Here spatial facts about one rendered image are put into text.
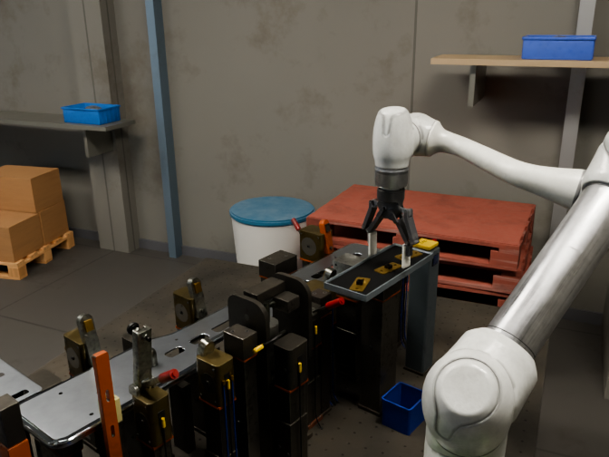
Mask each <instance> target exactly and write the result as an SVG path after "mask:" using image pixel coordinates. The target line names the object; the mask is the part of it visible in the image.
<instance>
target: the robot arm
mask: <svg viewBox="0 0 609 457"><path fill-rule="evenodd" d="M437 152H444V153H448V154H452V155H456V156H458V157H460V158H462V159H464V160H466V161H468V162H470V163H472V164H473V165H475V166H477V167H479V168H480V169H482V170H484V171H485V172H487V173H489V174H491V175H493V176H494V177H496V178H498V179H500V180H503V181H505V182H506V183H508V184H510V185H513V186H515V187H518V188H520V189H522V190H525V191H528V192H530V193H533V194H535V195H537V196H539V197H542V198H544V199H548V200H550V201H552V202H554V203H556V204H558V205H560V206H562V207H564V208H566V209H569V211H568V212H567V214H566V215H565V217H564V218H563V220H562V221H561V223H560V224H559V226H558V227H557V228H556V230H555V232H554V233H553V234H552V236H551V237H550V239H549V240H548V241H547V243H546V244H545V245H544V247H543V248H542V249H541V251H540V252H539V254H538V255H537V257H536V258H535V260H534V261H533V263H532V264H531V265H530V267H529V268H528V270H527V272H526V273H525V274H524V276H523V277H522V278H521V279H520V280H519V282H518V283H517V285H516V287H515V288H514V289H513V291H512V292H511V294H510V295H509V296H508V298H507V300H506V301H505V303H504V304H503V305H502V307H501V308H500V309H499V310H498V312H497V313H496V315H495V316H494V318H493V319H492V320H491V322H490V323H489V325H488V326H487V327H481V328H476V329H472V330H469V331H467V332H466V333H465V334H464V335H463V336H462V337H461V338H460V339H459V340H458V342H457V343H456V344H455V345H454V346H453V347H452V348H451V349H450V350H449V351H448V352H447V353H446V354H445V355H444V356H443V357H442V358H441V359H440V360H438V361H437V362H436V363H435V364H434V366H433V367H432V368H431V369H430V370H429V372H428V374H427V376H426V378H425V381H424V384H423V388H422V396H421V403H422V411H423V415H424V419H425V422H426V436H425V443H424V456H423V457H505V452H506V446H507V439H508V431H509V428H510V426H511V424H512V423H513V422H514V421H515V420H516V419H517V416H518V415H519V413H520V411H521V409H522V408H523V406H524V404H525V402H526V400H527V398H528V397H529V395H530V394H531V392H532V390H533V389H534V387H535V385H536V383H537V368H536V364H535V361H534V359H535V357H536V356H537V354H538V353H539V351H540V350H541V348H542V347H543V345H544V344H545V342H546V340H547V339H548V338H549V337H550V335H551V334H552V332H553V331H554V329H555V328H556V326H557V324H558V323H559V321H560V320H561V318H562V317H563V315H564V314H565V312H566V310H567V309H568V308H569V307H570V305H571V304H572V302H573V301H574V299H575V297H576V296H577V295H578V293H579V292H580V290H581V289H582V287H583V286H584V284H585V282H586V281H587V279H588V278H589V277H590V276H591V274H592V273H593V271H594V270H595V268H596V266H597V265H598V263H599V262H600V260H601V259H602V257H603V256H604V254H605V252H606V251H607V249H609V132H608V133H607V134H606V136H605V138H604V141H603V143H601V145H600V146H599V148H598V149H597V151H596V153H595V155H594V157H593V159H592V161H591V163H590V165H589V166H588V168H587V170H580V169H564V168H553V167H545V166H538V165H533V164H529V163H525V162H523V161H520V160H516V159H513V158H511V157H508V156H507V155H505V154H502V153H500V152H498V151H494V150H492V149H490V148H488V147H486V146H484V145H482V144H479V143H477V142H475V141H472V140H470V139H467V138H465V137H462V136H460V135H458V134H455V133H452V132H450V131H446V130H445V129H444V128H443V127H442V126H441V124H440V122H438V121H436V120H434V119H432V118H431V117H430V116H428V115H426V114H423V113H419V112H414V113H409V112H408V110H407V109H406V108H404V107H401V106H390V107H385V108H382V109H380V110H379V111H378V114H377V116H376V119H375V123H374V127H373V135H372V153H373V157H374V161H375V167H374V169H375V180H374V183H375V185H376V186H377V187H378V188H377V199H371V200H369V208H368V210H367V213H366V216H365V218H364V221H363V224H362V229H365V230H366V232H367V242H368V243H369V248H368V256H369V257H370V256H372V255H375V254H377V231H375V230H376V228H377V227H378V226H379V224H380V223H381V222H382V220H383V219H389V220H392V221H393V223H394V224H396V226H397V228H398V230H399V232H400V234H401V237H402V239H403V241H404V243H405V244H403V245H402V260H401V268H406V267H409V266H410V265H411V256H412V248H413V245H416V244H418V243H420V240H419V237H418V233H417V229H416V226H415V223H414V219H413V209H412V208H409V209H406V208H404V207H403V201H404V197H405V188H404V187H406V186H407V185H408V171H409V161H410V158H411V157H412V156H426V157H430V156H432V155H433V154H435V153H437ZM377 207H378V208H379V212H378V213H377V214H376V217H375V219H373V217H374V215H375V212H376V210H377ZM402 213H403V214H402ZM403 216H404V217H403ZM397 218H400V219H397Z"/></svg>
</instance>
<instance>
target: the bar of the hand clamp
mask: <svg viewBox="0 0 609 457"><path fill-rule="evenodd" d="M139 327H140V326H139V324H138V323H136V322H131V323H130V324H129V325H128V327H127V333H128V334H130V335H132V362H133V383H134V384H136V385H137V386H138V387H139V390H140V394H141V381H146V380H149V379H151V327H149V326H147V325H144V326H143V328H142V329H141V328H139Z"/></svg>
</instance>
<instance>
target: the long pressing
mask: <svg viewBox="0 0 609 457"><path fill-rule="evenodd" d="M368 248H369V246H366V245H363V244H358V243H352V244H349V245H346V246H344V247H343V248H340V249H338V250H336V251H335V252H333V253H331V254H329V255H327V256H325V257H323V258H320V259H318V260H316V261H315V262H313V263H311V264H309V265H307V266H305V267H302V268H300V269H298V270H296V271H295V272H293V273H291V274H289V275H292V276H296V277H300V278H301V279H302V280H303V281H307V282H309V281H311V280H313V279H317V280H320V281H323V277H320V278H312V277H313V276H314V275H316V274H318V273H320V272H322V271H325V270H326V269H327V268H328V267H331V266H332V265H333V260H334V259H336V258H338V257H340V256H341V255H343V254H345V253H349V254H352V255H354V254H359V255H361V256H360V257H362V258H368V257H369V256H368ZM227 321H229V320H228V306H224V307H222V308H220V309H219V310H217V311H215V312H213V313H212V314H210V315H208V316H205V317H203V318H201V319H199V320H198V321H196V322H194V323H192V324H190V325H188V326H185V327H183V328H181V329H180V330H178V331H176V332H174V333H171V334H168V335H162V336H158V337H154V338H151V347H153V348H154V349H155V350H156V353H157V358H158V365H157V366H155V367H152V368H151V375H153V376H154V377H157V376H159V375H160V374H161V373H164V372H167V371H168V370H171V369H177V370H178V371H179V377H178V378H177V379H175V380H172V381H169V382H166V383H164V384H162V383H159V384H157V386H158V387H159V388H161V389H163V390H167V389H169V388H170V387H171V386H173V385H175V384H177V383H179V382H180V381H182V380H184V379H186V378H187V377H189V376H191V375H192V374H194V373H196V367H197V355H198V344H199V343H198V344H196V345H194V344H191V343H190V341H192V340H194V339H195V338H197V337H199V336H201V335H206V336H208V338H209V339H211V340H212V341H213V342H215V345H216V344H218V343H220V342H222V341H223V340H224V338H223V331H224V330H226V329H227V328H226V329H224V330H222V331H220V332H215V331H213V329H214V328H216V327H218V326H221V325H223V324H225V323H226V322H227ZM228 328H229V327H228ZM175 339H178V340H175ZM177 348H180V349H183V350H184V352H182V353H180V354H178V355H176V356H174V357H168V356H166V354H167V353H169V352H171V351H173V350H175V349H177ZM109 361H110V368H111V379H112V386H113V392H114V394H115V395H116V396H118V397H119V398H120V402H121V415H124V414H126V413H127V412H129V411H131V410H132V409H133V402H132V395H131V394H130V393H129V385H130V384H133V362H132V348H130V349H128V350H126V351H124V352H122V353H120V354H118V355H115V356H114V357H112V358H110V359H109ZM59 393H62V394H59ZM96 393H97V389H96V383H95V376H94V371H93V367H91V368H89V369H87V370H85V371H83V372H81V373H79V374H77V375H75V376H73V377H71V378H69V379H67V380H65V381H63V382H61V383H59V384H57V385H55V386H53V387H51V388H49V389H47V390H45V391H43V392H41V393H39V394H37V395H35V396H33V397H31V398H29V399H27V400H25V401H23V402H21V403H19V405H20V410H21V415H22V419H23V423H24V429H25V430H26V431H28V432H29V433H30V434H31V435H32V436H33V437H35V438H36V439H37V440H38V441H40V442H41V443H42V444H44V445H45V446H46V447H48V448H51V449H62V448H65V447H68V446H70V445H72V444H74V443H76V442H78V441H80V440H81V439H83V438H84V437H86V436H88V435H89V434H91V433H94V432H95V431H97V430H99V429H100V428H102V422H101V418H100V412H99V406H98V395H97V394H96ZM90 413H93V415H89V414H90Z"/></svg>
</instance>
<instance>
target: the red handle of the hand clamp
mask: <svg viewBox="0 0 609 457"><path fill-rule="evenodd" d="M178 377H179V371H178V370H177V369H171V370H168V371H167V372H164V373H161V374H159V376H157V377H154V378H151V379H149V380H146V381H143V382H141V390H143V389H145V388H147V387H150V386H153V385H154V384H159V383H162V384H164V383H166V382H169V381H172V380H175V379H177V378H178Z"/></svg>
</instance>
